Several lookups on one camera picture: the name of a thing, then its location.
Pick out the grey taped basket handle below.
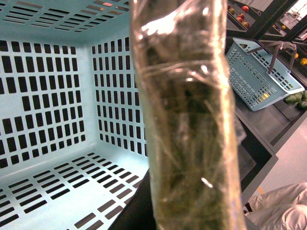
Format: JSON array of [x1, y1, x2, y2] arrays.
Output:
[[130, 0, 246, 230]]

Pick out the light blue plastic basket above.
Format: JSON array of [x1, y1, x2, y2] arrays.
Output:
[[0, 0, 148, 230]]

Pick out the white padded jacket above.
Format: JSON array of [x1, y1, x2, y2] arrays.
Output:
[[243, 182, 307, 230]]

